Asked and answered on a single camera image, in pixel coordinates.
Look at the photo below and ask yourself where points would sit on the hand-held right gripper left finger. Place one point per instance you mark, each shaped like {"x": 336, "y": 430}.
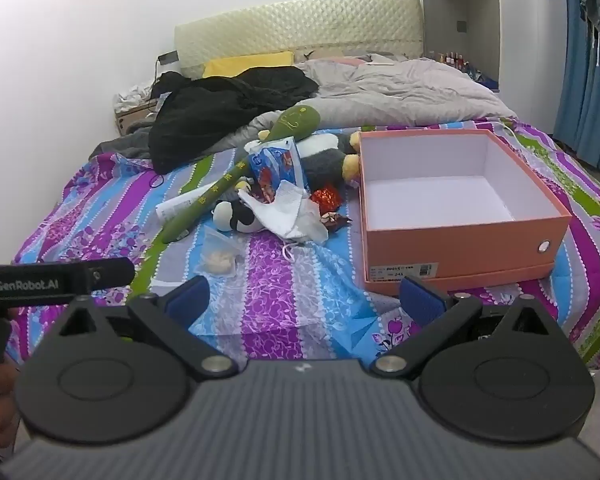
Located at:
{"x": 187, "y": 302}

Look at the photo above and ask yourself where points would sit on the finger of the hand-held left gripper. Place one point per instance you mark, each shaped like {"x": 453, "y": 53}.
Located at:
{"x": 110, "y": 272}

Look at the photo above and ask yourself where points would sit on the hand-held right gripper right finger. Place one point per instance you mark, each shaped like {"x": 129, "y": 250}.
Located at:
{"x": 420, "y": 302}

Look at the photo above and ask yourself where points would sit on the small clear plastic bag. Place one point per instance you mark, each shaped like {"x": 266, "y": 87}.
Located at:
{"x": 220, "y": 260}

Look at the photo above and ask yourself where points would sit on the black and white cow plush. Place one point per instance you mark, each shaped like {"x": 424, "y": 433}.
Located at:
{"x": 235, "y": 217}

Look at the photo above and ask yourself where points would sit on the white face mask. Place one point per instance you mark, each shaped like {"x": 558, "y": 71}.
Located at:
{"x": 290, "y": 215}

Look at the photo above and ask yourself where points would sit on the blue snack packet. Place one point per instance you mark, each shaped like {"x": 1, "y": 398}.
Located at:
{"x": 275, "y": 170}

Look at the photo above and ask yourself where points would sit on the white tube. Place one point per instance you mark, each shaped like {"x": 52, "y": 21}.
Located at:
{"x": 177, "y": 206}

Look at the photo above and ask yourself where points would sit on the floral striped bedsheet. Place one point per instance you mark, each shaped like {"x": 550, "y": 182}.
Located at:
{"x": 280, "y": 270}

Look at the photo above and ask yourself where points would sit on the green plush spoon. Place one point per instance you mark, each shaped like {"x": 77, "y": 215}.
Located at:
{"x": 215, "y": 190}

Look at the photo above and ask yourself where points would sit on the brown cardboard box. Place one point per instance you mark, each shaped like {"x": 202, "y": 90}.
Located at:
{"x": 130, "y": 119}

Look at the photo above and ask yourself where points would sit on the grey penguin plush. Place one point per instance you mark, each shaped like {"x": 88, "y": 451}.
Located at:
{"x": 322, "y": 160}

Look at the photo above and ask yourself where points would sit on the white crumpled cloth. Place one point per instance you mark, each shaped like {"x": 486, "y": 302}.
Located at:
{"x": 132, "y": 95}

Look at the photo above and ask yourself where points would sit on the black jacket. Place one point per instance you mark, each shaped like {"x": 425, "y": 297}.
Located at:
{"x": 200, "y": 110}

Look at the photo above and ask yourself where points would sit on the grey duvet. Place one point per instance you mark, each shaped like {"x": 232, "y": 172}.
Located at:
{"x": 405, "y": 95}

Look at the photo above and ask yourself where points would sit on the yellow pillow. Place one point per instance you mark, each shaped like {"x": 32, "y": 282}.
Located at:
{"x": 245, "y": 64}

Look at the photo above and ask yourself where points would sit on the row of small bottles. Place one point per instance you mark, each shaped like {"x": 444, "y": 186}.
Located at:
{"x": 452, "y": 59}

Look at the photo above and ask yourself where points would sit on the pink pillow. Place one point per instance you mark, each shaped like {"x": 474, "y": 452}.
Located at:
{"x": 350, "y": 61}

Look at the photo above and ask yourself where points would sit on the blue curtain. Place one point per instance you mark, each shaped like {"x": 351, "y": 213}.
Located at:
{"x": 580, "y": 85}

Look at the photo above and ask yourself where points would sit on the grey wardrobe cabinet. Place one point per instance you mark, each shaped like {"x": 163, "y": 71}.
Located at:
{"x": 525, "y": 35}

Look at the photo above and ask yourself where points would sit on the cream quilted headboard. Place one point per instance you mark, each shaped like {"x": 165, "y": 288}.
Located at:
{"x": 300, "y": 25}

